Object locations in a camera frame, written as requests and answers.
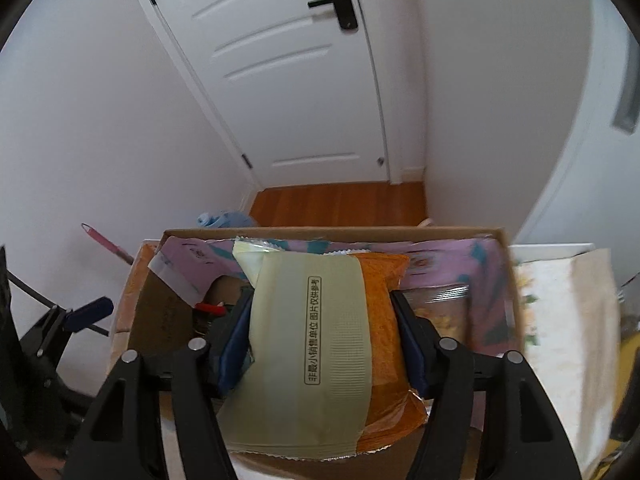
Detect floral table cloth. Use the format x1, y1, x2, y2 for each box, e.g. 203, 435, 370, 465
510, 247, 626, 471

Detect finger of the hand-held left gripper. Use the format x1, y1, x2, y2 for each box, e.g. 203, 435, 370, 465
64, 296, 115, 335

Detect pale green orange snack packet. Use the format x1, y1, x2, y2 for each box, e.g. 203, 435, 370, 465
217, 240, 430, 461

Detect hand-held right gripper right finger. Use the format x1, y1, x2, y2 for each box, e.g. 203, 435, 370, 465
389, 290, 583, 480

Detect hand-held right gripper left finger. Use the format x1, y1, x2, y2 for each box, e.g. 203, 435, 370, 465
62, 287, 256, 480

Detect pink printed cardboard box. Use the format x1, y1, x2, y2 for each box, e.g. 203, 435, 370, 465
110, 226, 526, 480

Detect white door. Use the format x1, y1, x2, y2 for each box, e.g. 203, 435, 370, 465
120, 0, 401, 193

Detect blue cloth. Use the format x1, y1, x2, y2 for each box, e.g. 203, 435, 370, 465
196, 210, 256, 228

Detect clear yellow waffle packet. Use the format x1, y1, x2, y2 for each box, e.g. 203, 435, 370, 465
407, 282, 473, 346

